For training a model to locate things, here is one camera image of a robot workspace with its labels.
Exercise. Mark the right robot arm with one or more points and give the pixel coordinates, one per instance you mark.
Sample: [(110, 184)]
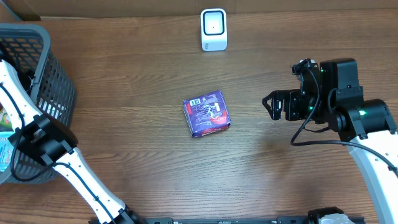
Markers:
[(330, 94)]

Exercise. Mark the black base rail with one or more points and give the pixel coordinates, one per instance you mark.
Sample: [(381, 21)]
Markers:
[(324, 215)]

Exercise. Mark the green yellow snack packet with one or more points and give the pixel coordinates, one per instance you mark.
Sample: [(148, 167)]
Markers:
[(5, 123)]

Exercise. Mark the teal plastic packet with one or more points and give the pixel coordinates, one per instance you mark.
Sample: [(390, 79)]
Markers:
[(6, 150)]

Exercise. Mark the white barcode scanner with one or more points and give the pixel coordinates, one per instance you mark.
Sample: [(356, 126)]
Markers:
[(214, 33)]

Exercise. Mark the purple Carefree pad pack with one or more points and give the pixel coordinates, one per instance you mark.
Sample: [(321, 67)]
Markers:
[(206, 114)]

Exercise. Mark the grey plastic basket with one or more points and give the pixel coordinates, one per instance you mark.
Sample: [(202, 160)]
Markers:
[(46, 83)]

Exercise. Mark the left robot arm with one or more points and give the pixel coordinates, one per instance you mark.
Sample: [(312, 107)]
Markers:
[(51, 144)]

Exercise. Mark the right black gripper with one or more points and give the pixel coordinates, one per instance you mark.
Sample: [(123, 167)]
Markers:
[(290, 97)]

